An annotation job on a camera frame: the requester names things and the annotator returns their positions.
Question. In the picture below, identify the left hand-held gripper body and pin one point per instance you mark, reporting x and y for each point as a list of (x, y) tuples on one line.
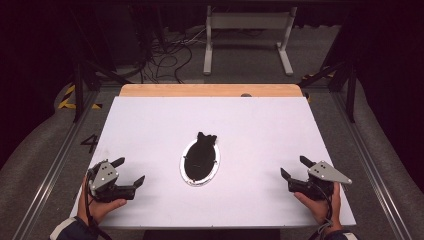
[(104, 176)]

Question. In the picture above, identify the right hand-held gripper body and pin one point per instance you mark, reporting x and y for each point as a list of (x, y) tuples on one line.
[(325, 174)]

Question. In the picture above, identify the person's left hand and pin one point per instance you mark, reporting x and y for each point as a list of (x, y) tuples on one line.
[(93, 210)]

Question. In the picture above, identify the person's right hand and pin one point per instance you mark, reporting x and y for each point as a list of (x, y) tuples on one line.
[(321, 210)]

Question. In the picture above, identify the white board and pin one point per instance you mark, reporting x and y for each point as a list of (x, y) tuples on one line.
[(260, 133)]

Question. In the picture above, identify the black metal stand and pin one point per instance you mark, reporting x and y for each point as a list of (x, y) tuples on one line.
[(78, 93), (350, 93)]

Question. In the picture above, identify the aluminium floor rail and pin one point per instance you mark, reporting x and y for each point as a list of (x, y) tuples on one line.
[(373, 160), (50, 176)]

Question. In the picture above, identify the white metal desk frame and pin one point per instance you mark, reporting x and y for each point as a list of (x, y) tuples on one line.
[(248, 20)]

